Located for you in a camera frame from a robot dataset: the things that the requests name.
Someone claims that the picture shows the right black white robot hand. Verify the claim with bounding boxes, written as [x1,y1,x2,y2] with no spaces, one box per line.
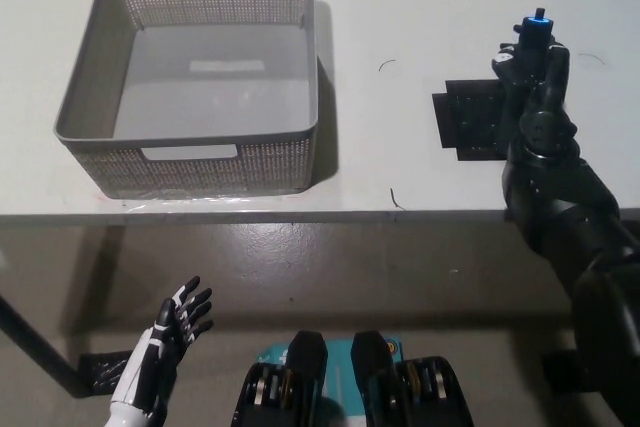
[492,39,584,163]

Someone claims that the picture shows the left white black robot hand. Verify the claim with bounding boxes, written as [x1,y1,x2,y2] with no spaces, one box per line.
[109,275,215,416]

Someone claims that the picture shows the dark grey electric screwdriver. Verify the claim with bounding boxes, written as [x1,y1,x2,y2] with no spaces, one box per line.
[514,6,557,86]

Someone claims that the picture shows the black floor foot plate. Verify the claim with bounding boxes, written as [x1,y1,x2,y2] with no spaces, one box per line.
[78,353,134,396]

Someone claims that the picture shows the black perforated holder base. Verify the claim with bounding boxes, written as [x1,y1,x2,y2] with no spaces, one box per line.
[431,79,512,164]

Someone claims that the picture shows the black metal table leg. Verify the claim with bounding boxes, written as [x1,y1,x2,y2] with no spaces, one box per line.
[0,290,84,399]

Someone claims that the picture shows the clear tape strip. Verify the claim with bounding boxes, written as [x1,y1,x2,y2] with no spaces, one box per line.
[94,189,301,209]

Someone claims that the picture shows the grey perforated plastic basket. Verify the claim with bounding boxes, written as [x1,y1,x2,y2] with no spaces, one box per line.
[53,0,321,200]

